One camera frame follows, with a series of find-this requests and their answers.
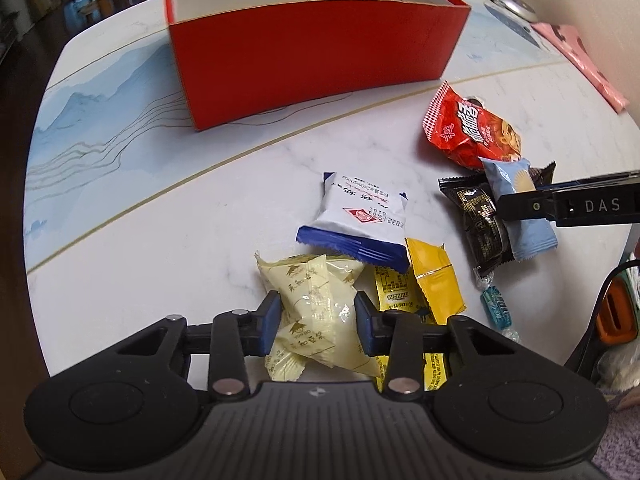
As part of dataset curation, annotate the black snack packet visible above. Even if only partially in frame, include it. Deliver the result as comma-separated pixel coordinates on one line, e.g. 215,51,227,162
438,161,557,289

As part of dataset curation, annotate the printed yellow snack packet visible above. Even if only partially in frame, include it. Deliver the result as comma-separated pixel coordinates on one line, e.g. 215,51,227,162
372,262,448,394

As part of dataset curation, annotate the red cardboard box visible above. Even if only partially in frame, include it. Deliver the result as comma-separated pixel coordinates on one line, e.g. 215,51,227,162
160,0,472,132

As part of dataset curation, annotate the white and blue snack packet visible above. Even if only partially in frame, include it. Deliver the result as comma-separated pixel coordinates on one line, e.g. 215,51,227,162
296,171,412,275

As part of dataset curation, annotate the pink patterned sheet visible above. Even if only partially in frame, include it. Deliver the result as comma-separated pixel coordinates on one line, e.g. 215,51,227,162
530,22,631,114

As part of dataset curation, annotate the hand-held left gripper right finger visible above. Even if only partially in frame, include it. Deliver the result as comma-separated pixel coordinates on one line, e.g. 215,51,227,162
353,295,522,397

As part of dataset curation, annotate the orange and black device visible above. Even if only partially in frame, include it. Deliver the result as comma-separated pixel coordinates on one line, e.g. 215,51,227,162
597,280,640,344

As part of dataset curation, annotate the light blue snack packet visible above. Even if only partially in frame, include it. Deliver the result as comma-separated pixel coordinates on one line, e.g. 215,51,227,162
477,156,559,264

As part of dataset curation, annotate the red snack bag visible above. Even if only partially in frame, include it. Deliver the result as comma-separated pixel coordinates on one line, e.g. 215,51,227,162
422,80,524,171

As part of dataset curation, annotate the plain orange-yellow snack packet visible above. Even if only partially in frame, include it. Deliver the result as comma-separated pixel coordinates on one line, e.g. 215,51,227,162
404,236,467,326

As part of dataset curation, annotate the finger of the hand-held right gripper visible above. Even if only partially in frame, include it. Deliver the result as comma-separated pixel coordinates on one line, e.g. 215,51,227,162
496,186,562,223

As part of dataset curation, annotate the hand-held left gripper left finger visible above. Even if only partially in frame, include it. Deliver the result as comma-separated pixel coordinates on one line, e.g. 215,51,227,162
116,290,282,399

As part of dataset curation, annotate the small teal candy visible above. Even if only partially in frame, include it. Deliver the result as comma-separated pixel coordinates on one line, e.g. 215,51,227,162
480,285,521,344

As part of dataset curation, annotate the black cable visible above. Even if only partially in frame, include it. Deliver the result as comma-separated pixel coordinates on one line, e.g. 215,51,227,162
564,256,640,377

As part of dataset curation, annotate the pale yellow snack packet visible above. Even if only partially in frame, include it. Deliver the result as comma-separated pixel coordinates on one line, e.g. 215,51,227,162
263,280,382,384
255,251,367,328

